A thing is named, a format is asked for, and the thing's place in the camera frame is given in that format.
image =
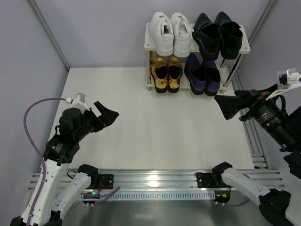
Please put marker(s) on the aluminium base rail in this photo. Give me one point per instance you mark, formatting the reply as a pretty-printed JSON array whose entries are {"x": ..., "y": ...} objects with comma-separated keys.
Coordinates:
[{"x": 182, "y": 179}]

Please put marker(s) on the gold loafer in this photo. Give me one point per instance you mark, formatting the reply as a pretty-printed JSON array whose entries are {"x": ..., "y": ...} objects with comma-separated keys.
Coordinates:
[
  {"x": 175, "y": 74},
  {"x": 159, "y": 72}
]

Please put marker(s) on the black patent loafer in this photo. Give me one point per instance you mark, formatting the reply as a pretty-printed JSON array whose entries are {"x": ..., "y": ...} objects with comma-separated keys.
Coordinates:
[
  {"x": 207, "y": 36},
  {"x": 231, "y": 36}
]

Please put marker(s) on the right corner aluminium post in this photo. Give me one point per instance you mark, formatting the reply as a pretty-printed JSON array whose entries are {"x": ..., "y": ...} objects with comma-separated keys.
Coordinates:
[{"x": 269, "y": 8}]

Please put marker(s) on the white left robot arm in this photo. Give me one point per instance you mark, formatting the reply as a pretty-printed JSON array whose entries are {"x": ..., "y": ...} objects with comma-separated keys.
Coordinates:
[{"x": 47, "y": 207}]

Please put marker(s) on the purple loafer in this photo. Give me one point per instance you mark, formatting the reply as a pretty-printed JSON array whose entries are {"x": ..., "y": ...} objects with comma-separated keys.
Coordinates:
[
  {"x": 196, "y": 75},
  {"x": 213, "y": 78}
]

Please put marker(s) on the white two-tier shoe shelf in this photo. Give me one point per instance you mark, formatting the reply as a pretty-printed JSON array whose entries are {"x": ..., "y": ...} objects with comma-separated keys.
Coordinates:
[{"x": 227, "y": 68}]

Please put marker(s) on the grey slotted cable duct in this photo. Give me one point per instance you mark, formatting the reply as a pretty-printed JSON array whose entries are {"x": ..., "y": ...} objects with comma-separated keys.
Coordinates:
[{"x": 162, "y": 195}]

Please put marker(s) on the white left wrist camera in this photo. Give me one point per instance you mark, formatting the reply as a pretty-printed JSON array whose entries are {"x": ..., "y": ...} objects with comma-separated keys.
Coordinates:
[{"x": 78, "y": 101}]

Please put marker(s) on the left corner aluminium post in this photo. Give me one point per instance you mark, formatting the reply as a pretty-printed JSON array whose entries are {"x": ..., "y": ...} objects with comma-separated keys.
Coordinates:
[{"x": 45, "y": 27}]

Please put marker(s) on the white sneaker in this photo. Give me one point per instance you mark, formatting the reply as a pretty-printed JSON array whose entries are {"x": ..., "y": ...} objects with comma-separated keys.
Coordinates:
[
  {"x": 182, "y": 34},
  {"x": 162, "y": 34}
]

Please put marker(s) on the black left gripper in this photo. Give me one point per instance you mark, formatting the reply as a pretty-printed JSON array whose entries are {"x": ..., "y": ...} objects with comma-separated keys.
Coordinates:
[{"x": 97, "y": 121}]

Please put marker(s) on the corner aluminium post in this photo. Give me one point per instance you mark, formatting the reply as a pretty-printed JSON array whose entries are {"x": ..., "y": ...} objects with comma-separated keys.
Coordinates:
[
  {"x": 45, "y": 27},
  {"x": 269, "y": 8}
]

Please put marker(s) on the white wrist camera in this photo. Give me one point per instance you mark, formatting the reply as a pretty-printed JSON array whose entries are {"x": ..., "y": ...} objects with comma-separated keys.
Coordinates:
[
  {"x": 289, "y": 79},
  {"x": 78, "y": 101}
]

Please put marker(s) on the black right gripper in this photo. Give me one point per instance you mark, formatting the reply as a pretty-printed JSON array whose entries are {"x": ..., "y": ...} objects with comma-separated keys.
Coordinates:
[{"x": 249, "y": 106}]

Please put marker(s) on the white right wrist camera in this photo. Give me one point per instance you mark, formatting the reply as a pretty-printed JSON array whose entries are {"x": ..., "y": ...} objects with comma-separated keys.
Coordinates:
[{"x": 289, "y": 79}]

